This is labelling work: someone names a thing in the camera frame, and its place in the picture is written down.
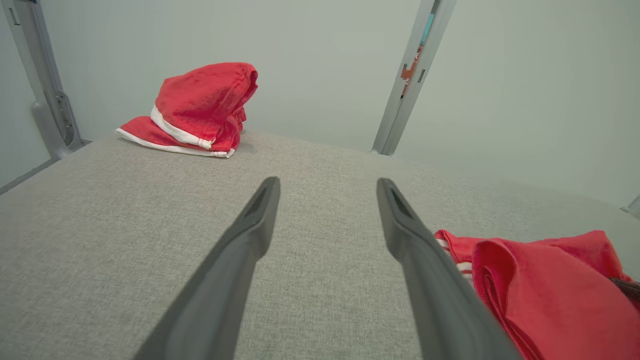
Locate grey double post orange strip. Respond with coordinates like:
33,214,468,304
371,0,458,157

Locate red jersey with black lettering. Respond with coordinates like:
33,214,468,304
434,229,640,360

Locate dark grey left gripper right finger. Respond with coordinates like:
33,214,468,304
375,177,521,360

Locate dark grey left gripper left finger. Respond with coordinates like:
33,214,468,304
132,176,282,360

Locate red shorts with white stripe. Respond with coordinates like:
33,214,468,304
115,62,259,159

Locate grey slotted post with foot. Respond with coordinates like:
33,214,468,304
0,0,86,161

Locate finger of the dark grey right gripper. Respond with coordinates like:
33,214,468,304
609,276,640,301

